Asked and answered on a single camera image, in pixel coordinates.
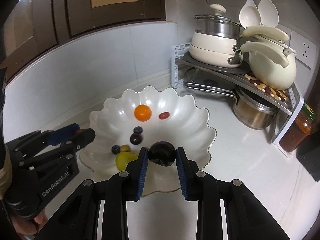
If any sauce jar green lid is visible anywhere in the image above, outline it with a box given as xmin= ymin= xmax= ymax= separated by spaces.
xmin=279 ymin=103 xmax=317 ymax=152

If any blueberry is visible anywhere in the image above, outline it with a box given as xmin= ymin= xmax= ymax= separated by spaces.
xmin=111 ymin=145 xmax=120 ymax=155
xmin=133 ymin=126 xmax=143 ymax=134

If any dark wooden wall cabinet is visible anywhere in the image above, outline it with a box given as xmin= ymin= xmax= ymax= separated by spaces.
xmin=1 ymin=0 xmax=165 ymax=81

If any black knife block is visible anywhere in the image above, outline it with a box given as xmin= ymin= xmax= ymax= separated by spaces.
xmin=297 ymin=130 xmax=320 ymax=182

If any white scalloped bowl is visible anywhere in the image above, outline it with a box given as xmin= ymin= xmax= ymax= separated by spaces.
xmin=79 ymin=86 xmax=217 ymax=181

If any corner shelf rack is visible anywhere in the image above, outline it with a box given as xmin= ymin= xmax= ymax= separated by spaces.
xmin=171 ymin=43 xmax=304 ymax=144

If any orange tangerine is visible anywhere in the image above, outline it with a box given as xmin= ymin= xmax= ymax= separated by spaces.
xmin=134 ymin=105 xmax=152 ymax=122

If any dark cherry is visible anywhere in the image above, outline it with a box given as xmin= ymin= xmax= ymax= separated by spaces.
xmin=148 ymin=141 xmax=177 ymax=166
xmin=130 ymin=133 xmax=143 ymax=145

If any cream kettle pot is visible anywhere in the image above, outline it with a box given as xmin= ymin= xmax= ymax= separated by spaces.
xmin=240 ymin=25 xmax=297 ymax=90

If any white rice paddle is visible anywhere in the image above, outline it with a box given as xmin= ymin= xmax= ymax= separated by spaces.
xmin=258 ymin=0 xmax=279 ymax=27

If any stainless steel pot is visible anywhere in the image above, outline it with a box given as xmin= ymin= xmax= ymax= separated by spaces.
xmin=233 ymin=86 xmax=279 ymax=130

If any white wall socket right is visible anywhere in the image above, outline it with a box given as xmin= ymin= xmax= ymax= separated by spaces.
xmin=290 ymin=31 xmax=317 ymax=69

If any white ladle spoon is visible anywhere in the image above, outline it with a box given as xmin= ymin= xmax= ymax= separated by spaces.
xmin=239 ymin=0 xmax=261 ymax=29

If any green yellow lime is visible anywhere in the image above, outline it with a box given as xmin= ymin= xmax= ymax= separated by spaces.
xmin=116 ymin=152 xmax=138 ymax=171

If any person left hand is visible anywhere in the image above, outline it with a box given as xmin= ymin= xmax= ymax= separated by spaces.
xmin=11 ymin=210 xmax=48 ymax=239

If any wooden bead trivet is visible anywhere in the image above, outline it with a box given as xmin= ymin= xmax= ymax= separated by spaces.
xmin=244 ymin=73 xmax=289 ymax=102

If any small yellow fruit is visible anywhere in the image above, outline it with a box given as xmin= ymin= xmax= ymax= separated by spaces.
xmin=120 ymin=145 xmax=131 ymax=152

